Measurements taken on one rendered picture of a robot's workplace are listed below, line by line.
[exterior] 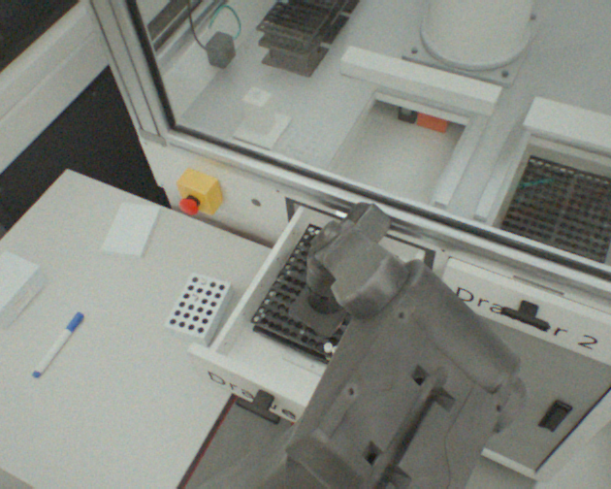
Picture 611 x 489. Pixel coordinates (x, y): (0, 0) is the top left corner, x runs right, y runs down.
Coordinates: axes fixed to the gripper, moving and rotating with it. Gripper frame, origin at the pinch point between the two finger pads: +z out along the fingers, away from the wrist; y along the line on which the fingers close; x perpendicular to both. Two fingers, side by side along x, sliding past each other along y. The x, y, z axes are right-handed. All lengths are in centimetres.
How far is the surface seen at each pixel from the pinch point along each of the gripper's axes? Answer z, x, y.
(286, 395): 4.3, 1.0, 11.7
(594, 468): 93, 66, -40
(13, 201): 36, -84, 3
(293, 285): 8.8, -9.9, -5.4
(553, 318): 7.0, 28.9, -24.0
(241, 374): 5.0, -6.7, 12.7
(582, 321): 4.4, 32.5, -24.6
